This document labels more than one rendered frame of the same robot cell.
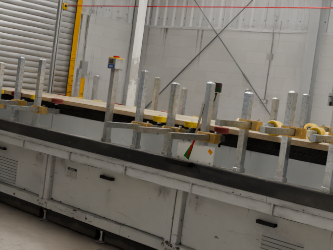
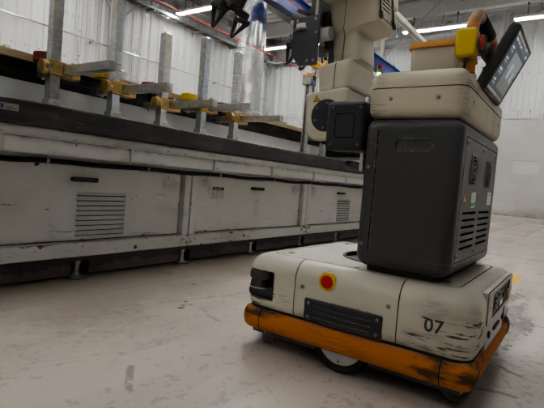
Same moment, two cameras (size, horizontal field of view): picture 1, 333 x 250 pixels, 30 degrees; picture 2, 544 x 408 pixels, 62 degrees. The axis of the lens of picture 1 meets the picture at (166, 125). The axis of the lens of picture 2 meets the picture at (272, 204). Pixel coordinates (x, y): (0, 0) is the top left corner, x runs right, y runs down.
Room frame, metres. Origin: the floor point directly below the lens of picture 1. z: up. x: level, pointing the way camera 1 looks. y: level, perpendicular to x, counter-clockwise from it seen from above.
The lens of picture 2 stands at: (4.39, 3.35, 0.50)
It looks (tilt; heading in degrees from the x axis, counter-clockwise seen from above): 3 degrees down; 263
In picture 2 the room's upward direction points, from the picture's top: 5 degrees clockwise
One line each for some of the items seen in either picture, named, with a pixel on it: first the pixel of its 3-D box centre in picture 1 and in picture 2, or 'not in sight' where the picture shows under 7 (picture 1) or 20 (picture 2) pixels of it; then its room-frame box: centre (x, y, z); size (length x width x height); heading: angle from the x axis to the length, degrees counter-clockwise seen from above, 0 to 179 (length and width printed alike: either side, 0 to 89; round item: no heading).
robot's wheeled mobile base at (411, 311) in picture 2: not in sight; (384, 296); (3.82, 1.97, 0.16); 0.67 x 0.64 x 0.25; 138
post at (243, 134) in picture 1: (243, 139); not in sight; (3.14, -0.39, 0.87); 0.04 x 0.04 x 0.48; 48
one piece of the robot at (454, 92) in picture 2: not in sight; (426, 165); (3.75, 2.04, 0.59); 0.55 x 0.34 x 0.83; 48
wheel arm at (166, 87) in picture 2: not in sight; (132, 90); (4.74, 1.48, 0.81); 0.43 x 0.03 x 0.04; 138
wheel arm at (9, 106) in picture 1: (32, 109); (248, 119); (4.24, 0.92, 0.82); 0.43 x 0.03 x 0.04; 138
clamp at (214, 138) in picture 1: (207, 137); not in sight; (3.30, -0.23, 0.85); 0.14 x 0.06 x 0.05; 48
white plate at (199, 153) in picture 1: (194, 153); not in sight; (3.31, -0.17, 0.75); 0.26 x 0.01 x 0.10; 48
